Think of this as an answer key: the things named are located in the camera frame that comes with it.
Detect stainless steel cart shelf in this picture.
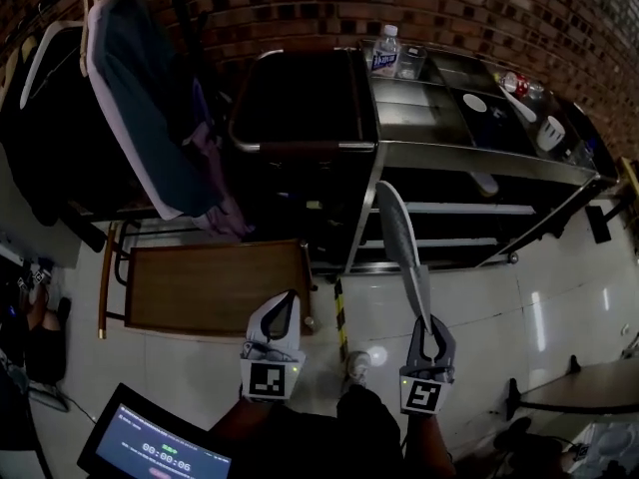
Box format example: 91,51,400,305
343,40,621,274

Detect person's left forearm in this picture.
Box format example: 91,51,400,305
208,396,286,451

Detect yellow black striped tape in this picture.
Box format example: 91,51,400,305
332,275,350,363

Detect black flat panel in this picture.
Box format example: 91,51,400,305
584,204,613,244

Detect person's right forearm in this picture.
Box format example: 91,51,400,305
402,410,458,479

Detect clear bottle red label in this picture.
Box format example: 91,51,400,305
498,71,546,100

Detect teal hanging garment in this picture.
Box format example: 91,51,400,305
87,0,236,222

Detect clear water bottle blue label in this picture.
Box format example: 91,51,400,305
369,24,402,79

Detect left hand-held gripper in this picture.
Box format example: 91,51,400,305
239,289,308,404

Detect black cart bag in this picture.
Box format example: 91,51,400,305
228,47,379,268

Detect black tablet screen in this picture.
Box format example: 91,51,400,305
76,381,234,479

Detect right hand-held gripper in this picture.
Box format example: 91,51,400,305
398,314,457,416

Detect clear glass cup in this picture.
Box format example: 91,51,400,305
396,45,428,81

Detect wooden clothes hanger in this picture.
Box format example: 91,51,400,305
78,0,122,80

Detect wooden luggage rack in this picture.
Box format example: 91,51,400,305
97,221,320,341

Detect person's white shoe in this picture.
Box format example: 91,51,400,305
342,350,373,389

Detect purple hanging cloth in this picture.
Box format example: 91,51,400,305
180,77,259,242

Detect white striped cup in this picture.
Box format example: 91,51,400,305
536,115,566,151

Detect person's black trousers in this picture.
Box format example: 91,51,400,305
214,384,405,479

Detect white rolled slipper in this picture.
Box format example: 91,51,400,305
469,171,500,199

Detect grey table with black base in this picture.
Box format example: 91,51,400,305
505,355,639,421

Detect white clothes hanger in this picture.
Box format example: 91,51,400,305
18,19,87,110

